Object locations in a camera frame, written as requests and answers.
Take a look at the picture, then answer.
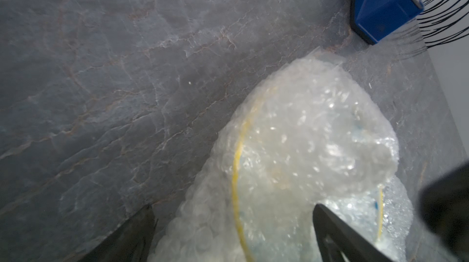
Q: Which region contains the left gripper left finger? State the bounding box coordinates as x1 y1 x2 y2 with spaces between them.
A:
80 205 158 262

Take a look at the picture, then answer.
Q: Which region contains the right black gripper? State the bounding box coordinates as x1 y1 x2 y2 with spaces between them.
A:
419 162 469 262

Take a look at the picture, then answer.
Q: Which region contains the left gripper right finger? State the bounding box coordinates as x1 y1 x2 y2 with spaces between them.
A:
312 204 391 262

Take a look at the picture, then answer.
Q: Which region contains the yellow green patterned bowl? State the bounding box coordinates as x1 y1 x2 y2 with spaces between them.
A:
232 88 399 262

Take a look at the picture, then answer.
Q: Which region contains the bubble wrap sheet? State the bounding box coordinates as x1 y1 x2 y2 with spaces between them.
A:
149 48 414 262

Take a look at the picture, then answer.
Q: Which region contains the blue tape dispenser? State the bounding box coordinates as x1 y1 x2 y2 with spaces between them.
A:
350 0 424 45

